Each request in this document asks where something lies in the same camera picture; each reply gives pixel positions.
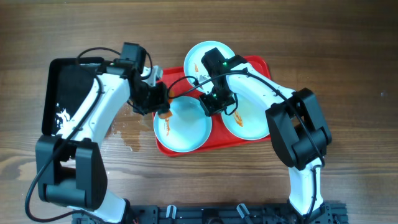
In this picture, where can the light blue plate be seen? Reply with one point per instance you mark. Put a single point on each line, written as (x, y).
(193, 65)
(187, 129)
(248, 122)

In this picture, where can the black water tray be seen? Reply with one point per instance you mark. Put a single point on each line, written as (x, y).
(67, 87)

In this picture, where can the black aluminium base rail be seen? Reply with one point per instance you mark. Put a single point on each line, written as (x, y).
(269, 213)

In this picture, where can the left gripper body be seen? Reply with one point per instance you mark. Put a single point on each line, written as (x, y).
(162, 101)

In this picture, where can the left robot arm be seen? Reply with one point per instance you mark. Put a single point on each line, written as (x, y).
(70, 169)

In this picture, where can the green orange sponge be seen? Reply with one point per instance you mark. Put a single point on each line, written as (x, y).
(168, 113)

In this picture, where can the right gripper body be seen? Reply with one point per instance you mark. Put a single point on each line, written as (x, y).
(216, 104)

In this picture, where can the red plastic serving tray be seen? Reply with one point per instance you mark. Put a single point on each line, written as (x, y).
(216, 135)

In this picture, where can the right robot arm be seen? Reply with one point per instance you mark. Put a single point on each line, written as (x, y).
(296, 124)

